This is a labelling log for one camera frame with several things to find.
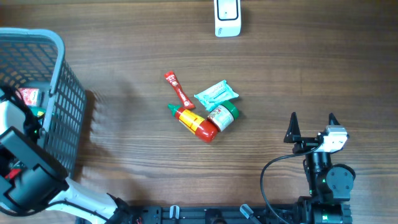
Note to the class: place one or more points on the red sachet stick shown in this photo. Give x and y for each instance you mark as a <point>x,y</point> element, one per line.
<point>175,84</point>

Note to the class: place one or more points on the teal wet wipes pack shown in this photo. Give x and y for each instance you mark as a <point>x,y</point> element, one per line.
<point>215,95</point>

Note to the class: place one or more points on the grey plastic mesh basket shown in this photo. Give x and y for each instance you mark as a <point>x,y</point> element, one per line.
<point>35,58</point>

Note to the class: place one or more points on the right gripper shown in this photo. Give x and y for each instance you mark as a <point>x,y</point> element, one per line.
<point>293,135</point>

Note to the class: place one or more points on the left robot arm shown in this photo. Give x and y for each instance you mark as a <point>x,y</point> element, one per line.
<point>33,181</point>

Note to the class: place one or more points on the white barcode scanner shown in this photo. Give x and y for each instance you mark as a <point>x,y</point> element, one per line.
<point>228,20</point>

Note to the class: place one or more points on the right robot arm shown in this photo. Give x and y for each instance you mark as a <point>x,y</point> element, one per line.
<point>329,184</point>

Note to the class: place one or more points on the red sauce bottle green cap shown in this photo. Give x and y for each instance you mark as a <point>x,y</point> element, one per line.
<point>199,126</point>

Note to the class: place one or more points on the small red box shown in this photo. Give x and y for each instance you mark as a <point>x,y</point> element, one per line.
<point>31,96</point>

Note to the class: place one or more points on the green lid jar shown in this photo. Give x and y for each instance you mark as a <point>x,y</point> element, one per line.
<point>223,115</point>

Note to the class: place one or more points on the green glove package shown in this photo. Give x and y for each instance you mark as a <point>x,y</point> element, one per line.
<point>40,112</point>

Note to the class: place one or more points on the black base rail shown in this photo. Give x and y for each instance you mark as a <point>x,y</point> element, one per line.
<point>281,213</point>

